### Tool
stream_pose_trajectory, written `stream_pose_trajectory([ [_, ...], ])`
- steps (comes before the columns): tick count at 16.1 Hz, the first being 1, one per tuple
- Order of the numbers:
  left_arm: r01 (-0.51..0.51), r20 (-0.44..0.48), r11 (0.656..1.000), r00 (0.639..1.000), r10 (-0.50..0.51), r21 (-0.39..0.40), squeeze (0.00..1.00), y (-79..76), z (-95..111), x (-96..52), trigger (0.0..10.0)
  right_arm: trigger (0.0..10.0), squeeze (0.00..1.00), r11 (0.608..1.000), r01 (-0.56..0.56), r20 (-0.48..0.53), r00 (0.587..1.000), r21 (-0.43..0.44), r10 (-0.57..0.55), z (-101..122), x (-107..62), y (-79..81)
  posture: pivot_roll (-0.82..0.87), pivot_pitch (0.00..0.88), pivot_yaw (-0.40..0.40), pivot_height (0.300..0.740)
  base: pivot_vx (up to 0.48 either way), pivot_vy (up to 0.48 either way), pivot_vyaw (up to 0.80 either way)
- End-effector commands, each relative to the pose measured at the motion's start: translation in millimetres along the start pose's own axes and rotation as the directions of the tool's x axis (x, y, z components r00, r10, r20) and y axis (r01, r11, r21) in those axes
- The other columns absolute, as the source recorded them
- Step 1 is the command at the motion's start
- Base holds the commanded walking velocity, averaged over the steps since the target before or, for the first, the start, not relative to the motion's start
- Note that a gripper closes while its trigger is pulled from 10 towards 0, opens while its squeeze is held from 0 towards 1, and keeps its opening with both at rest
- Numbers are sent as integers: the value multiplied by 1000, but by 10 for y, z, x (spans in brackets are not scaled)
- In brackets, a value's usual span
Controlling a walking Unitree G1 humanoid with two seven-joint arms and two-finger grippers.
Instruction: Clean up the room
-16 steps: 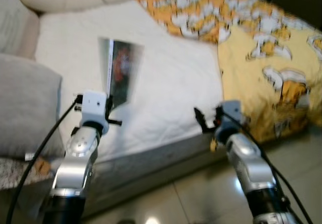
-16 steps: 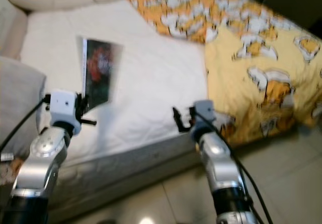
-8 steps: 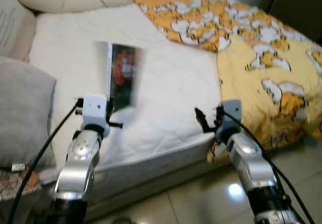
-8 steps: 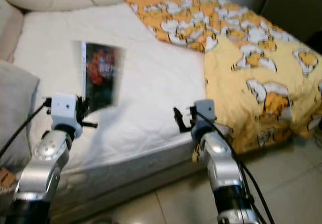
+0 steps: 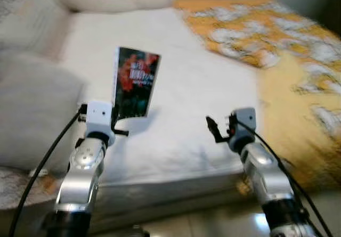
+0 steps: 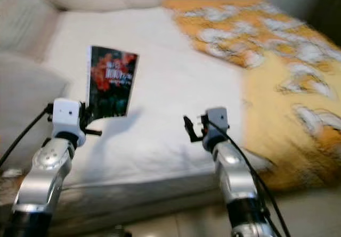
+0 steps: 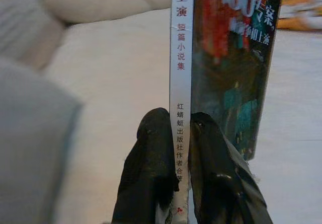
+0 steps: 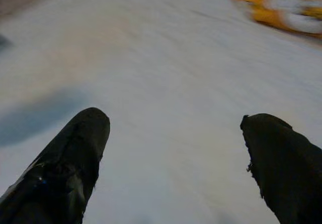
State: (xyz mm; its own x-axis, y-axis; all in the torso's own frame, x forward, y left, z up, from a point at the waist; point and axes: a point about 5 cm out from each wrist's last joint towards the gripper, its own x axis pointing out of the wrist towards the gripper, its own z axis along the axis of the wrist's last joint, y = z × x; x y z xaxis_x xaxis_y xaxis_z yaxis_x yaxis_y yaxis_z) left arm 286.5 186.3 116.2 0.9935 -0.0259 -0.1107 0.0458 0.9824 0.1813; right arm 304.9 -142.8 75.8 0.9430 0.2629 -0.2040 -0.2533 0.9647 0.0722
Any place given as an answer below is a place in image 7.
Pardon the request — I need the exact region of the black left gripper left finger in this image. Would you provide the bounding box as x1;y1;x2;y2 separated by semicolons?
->
112;107;180;224

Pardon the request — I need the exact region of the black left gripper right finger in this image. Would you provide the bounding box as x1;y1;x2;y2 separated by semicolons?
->
188;111;274;224

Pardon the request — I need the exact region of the dark red cover book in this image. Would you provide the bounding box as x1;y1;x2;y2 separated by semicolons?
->
154;0;286;224

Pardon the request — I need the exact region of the grey pillow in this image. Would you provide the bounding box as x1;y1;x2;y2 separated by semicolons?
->
0;57;85;224

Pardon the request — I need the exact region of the yellow duck print blanket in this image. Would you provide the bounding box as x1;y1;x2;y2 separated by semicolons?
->
278;0;322;30

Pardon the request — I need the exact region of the white quilted mattress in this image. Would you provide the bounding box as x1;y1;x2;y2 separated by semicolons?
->
42;7;322;224

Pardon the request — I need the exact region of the beige long bolster pillow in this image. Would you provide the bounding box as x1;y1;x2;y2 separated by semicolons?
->
40;0;173;27

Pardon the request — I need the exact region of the grey patterned headboard cushion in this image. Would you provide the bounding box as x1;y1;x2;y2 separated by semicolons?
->
0;0;66;71

